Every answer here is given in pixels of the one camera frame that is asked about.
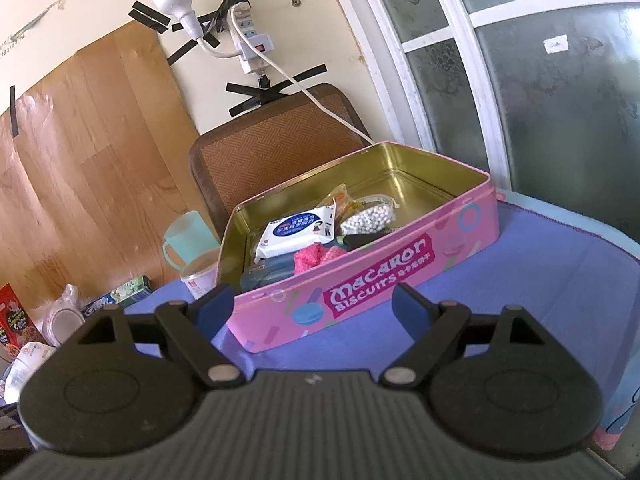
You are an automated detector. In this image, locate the white wet wipes packet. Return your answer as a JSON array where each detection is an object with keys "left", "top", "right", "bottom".
[{"left": 255, "top": 205, "right": 335, "bottom": 262}]

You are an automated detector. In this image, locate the blue soft pouch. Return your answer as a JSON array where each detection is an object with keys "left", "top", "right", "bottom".
[{"left": 240, "top": 252, "right": 295, "bottom": 292}]

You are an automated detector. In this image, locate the green toothpaste box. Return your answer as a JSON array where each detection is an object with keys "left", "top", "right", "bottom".
[{"left": 80, "top": 275, "right": 153, "bottom": 318}]

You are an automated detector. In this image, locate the teal plastic mug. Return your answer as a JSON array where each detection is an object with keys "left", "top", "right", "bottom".
[{"left": 162, "top": 210, "right": 219, "bottom": 271}]

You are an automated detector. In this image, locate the white bead bag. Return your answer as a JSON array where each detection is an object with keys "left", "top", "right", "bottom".
[{"left": 340, "top": 194, "right": 399, "bottom": 235}]

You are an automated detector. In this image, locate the bagged plastic cup stack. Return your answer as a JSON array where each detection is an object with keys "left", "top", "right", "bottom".
[{"left": 42, "top": 284, "right": 85, "bottom": 347}]

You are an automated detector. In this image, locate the pink macaron biscuit tin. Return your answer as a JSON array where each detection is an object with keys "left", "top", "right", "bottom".
[{"left": 217, "top": 142, "right": 499, "bottom": 353}]

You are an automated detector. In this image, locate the pink crochet item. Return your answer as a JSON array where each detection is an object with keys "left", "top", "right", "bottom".
[{"left": 294, "top": 243, "right": 347, "bottom": 275}]

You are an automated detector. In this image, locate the orange snack packet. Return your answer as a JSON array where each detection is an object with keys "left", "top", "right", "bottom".
[{"left": 326, "top": 183, "right": 361, "bottom": 223}]

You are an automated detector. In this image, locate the white tissue pack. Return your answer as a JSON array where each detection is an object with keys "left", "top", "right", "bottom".
[{"left": 3, "top": 341, "right": 55, "bottom": 404}]

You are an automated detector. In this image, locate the red cereal box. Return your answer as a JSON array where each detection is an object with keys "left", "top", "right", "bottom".
[{"left": 0, "top": 284, "right": 41, "bottom": 360}]

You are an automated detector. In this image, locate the brown woven chair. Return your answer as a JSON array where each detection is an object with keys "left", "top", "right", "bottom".
[{"left": 189, "top": 92, "right": 367, "bottom": 235}]

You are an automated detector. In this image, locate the white framed glass door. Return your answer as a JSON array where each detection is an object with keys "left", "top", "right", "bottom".
[{"left": 337, "top": 0, "right": 639, "bottom": 237}]

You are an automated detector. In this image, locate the white power strip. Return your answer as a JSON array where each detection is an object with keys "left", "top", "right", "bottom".
[{"left": 227, "top": 2, "right": 274, "bottom": 76}]

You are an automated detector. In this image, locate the wood grain wall panel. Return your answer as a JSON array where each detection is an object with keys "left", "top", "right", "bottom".
[{"left": 1, "top": 23, "right": 204, "bottom": 318}]

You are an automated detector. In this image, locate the white power cable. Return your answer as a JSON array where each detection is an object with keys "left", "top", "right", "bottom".
[{"left": 199, "top": 6, "right": 377, "bottom": 146}]

